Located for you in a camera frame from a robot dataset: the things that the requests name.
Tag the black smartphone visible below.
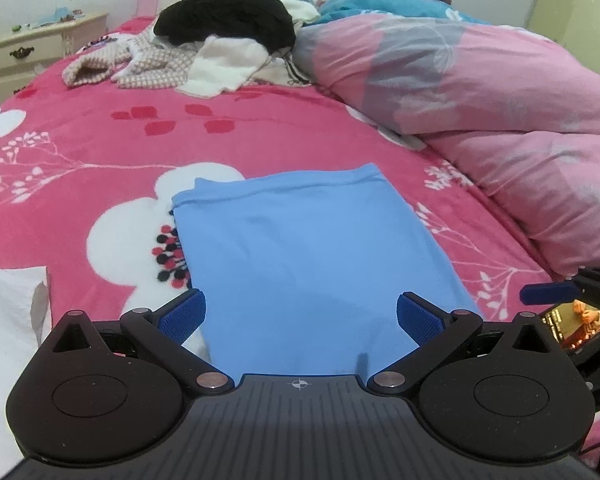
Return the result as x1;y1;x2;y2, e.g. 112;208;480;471
539;298;600;352

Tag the light blue small item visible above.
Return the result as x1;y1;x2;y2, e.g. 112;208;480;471
30;6;84;29

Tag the beige checkered garment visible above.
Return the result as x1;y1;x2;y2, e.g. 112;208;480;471
61;29;197;92

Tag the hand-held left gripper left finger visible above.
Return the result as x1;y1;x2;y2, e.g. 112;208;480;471
34;288;236;397

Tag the cream bedside table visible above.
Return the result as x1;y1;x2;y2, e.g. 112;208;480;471
0;12;111;114

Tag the pink grey quilt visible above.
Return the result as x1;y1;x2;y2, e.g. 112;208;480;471
294;9;600;282

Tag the pink floral bedsheet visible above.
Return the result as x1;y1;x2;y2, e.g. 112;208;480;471
0;14;600;480

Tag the yellow wardrobe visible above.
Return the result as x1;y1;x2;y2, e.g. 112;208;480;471
526;0;600;82

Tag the black knit sweater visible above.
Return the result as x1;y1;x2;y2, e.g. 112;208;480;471
153;0;297;57

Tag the white fleece garment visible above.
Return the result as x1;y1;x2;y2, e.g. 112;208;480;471
175;35;272;99

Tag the cream striped jacket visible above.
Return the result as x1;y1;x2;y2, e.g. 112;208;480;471
251;0;322;87

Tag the teal printed blanket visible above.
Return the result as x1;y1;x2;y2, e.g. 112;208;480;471
316;0;487;26

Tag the white folded cloth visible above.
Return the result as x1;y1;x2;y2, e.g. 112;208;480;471
0;257;52;477

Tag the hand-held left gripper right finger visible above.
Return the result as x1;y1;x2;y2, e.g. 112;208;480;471
366;290;569;396

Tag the blue t-shirt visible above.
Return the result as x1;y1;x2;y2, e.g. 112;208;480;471
171;162;482;379

